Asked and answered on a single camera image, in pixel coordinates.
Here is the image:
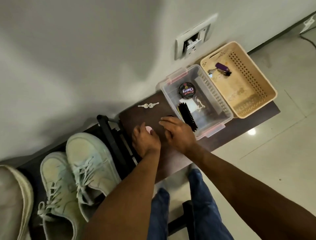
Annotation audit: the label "black stool frame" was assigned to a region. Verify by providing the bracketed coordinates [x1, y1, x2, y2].
[168, 200, 195, 236]

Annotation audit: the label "black shoe brush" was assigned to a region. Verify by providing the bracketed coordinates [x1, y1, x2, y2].
[177, 102, 198, 132]

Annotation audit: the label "white wall plug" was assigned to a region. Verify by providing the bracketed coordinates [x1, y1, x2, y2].
[300, 14, 316, 34]

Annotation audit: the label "white wall socket plate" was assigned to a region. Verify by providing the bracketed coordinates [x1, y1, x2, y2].
[174, 13, 219, 61]

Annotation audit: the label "beige plastic basket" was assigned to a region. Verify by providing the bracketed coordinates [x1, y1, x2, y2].
[200, 41, 278, 119]

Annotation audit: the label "person's left forearm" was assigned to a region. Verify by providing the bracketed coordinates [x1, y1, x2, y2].
[80, 148, 162, 240]

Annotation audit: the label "pale green sneaker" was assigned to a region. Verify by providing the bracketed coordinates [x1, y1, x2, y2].
[37, 151, 87, 240]
[65, 133, 122, 222]

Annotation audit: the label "person's right hand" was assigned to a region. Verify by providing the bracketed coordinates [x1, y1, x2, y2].
[159, 116, 198, 155]

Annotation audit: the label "person's right forearm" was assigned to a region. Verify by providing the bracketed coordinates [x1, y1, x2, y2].
[184, 143, 316, 240]

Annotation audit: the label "clear plastic storage box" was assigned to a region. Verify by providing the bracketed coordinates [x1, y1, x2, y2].
[156, 64, 234, 141]

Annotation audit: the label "person's blue jeans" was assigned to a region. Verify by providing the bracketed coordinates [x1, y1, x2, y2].
[147, 169, 234, 240]

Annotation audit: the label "beige shoe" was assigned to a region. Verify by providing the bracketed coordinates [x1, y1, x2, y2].
[0, 165, 34, 240]

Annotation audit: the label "black shoe rack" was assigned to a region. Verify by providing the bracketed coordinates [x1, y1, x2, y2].
[96, 114, 139, 171]

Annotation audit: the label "person's left hand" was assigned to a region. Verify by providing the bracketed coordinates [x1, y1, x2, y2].
[132, 122, 161, 158]

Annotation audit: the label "black cable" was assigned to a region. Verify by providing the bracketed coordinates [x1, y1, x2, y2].
[299, 32, 316, 49]

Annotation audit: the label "purple keychain with keys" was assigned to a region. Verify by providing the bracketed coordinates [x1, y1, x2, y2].
[207, 62, 232, 77]

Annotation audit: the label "black shoe polish tin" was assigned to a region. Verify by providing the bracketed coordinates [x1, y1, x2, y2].
[178, 82, 196, 100]

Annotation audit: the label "pair of silver keys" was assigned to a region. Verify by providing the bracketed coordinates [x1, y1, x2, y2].
[137, 102, 160, 109]

